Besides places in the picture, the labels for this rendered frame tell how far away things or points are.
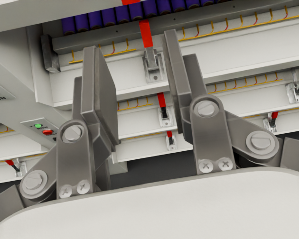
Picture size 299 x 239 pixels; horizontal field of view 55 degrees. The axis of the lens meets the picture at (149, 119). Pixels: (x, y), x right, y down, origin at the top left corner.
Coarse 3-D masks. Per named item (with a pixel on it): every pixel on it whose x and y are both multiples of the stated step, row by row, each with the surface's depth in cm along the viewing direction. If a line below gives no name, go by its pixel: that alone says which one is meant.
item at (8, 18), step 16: (0, 0) 24; (16, 0) 24; (32, 0) 24; (48, 0) 25; (64, 0) 25; (80, 0) 25; (96, 0) 26; (112, 0) 26; (0, 16) 26; (16, 16) 26; (32, 16) 27; (48, 16) 27; (64, 16) 28
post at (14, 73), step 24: (0, 48) 32; (24, 48) 37; (0, 72) 33; (24, 72) 36; (24, 96) 39; (0, 120) 45; (24, 120) 46; (48, 120) 47; (48, 144) 58; (120, 168) 88
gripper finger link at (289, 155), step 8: (280, 144) 10; (288, 144) 10; (296, 144) 10; (280, 152) 10; (288, 152) 10; (296, 152) 10; (240, 160) 11; (248, 160) 10; (272, 160) 10; (280, 160) 10; (288, 160) 9; (296, 160) 9; (288, 168) 9; (296, 168) 9
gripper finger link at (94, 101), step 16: (96, 48) 13; (96, 64) 12; (80, 80) 13; (96, 80) 12; (112, 80) 15; (80, 96) 12; (96, 96) 11; (112, 96) 14; (80, 112) 12; (96, 112) 11; (112, 112) 13; (96, 128) 11; (112, 128) 13; (96, 144) 11; (112, 144) 13; (48, 160) 11; (96, 160) 12; (32, 176) 10; (48, 176) 10; (32, 192) 10; (48, 192) 10
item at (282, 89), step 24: (288, 72) 59; (144, 96) 60; (168, 96) 61; (216, 96) 59; (240, 96) 60; (264, 96) 59; (288, 96) 58; (120, 120) 61; (144, 120) 61; (168, 120) 60
